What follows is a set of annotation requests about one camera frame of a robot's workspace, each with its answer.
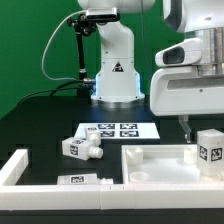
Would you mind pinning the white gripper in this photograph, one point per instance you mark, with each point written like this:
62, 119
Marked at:
182, 91

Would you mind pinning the white square table top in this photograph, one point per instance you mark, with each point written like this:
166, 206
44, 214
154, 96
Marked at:
163, 164

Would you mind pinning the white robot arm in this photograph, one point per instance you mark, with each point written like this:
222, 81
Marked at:
118, 83

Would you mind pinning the white u-shaped fence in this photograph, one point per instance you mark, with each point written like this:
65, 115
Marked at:
104, 197

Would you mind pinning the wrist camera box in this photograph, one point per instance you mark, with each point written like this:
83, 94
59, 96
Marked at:
188, 52

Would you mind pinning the white marker base plate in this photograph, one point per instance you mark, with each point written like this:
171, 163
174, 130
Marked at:
121, 130

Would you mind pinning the grey camera on stand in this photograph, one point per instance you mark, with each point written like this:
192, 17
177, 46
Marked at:
101, 14

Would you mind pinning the black camera stand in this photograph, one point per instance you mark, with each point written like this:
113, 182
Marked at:
82, 28

